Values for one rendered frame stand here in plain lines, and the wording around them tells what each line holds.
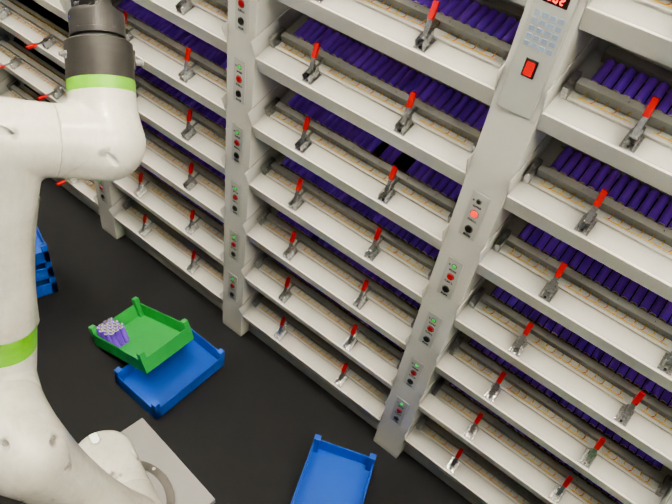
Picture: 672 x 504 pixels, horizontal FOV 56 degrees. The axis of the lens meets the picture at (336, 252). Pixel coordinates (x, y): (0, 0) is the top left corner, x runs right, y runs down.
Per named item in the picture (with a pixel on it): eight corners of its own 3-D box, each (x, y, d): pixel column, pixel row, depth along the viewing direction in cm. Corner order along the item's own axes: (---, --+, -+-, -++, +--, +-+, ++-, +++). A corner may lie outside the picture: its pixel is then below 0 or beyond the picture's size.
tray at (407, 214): (441, 251, 149) (443, 230, 141) (254, 136, 172) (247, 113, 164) (488, 193, 156) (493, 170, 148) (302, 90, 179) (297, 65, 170)
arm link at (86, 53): (71, 70, 83) (51, 84, 90) (156, 79, 90) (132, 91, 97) (67, 23, 82) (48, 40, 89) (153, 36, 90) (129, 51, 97)
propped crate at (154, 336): (95, 345, 220) (87, 327, 216) (142, 313, 233) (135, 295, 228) (146, 374, 202) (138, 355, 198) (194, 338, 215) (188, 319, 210)
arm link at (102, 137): (133, 183, 98) (159, 178, 89) (46, 184, 91) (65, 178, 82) (127, 91, 97) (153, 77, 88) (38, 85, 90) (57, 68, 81)
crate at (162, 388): (156, 420, 203) (155, 407, 198) (115, 383, 211) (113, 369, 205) (224, 364, 222) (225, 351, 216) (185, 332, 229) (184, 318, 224)
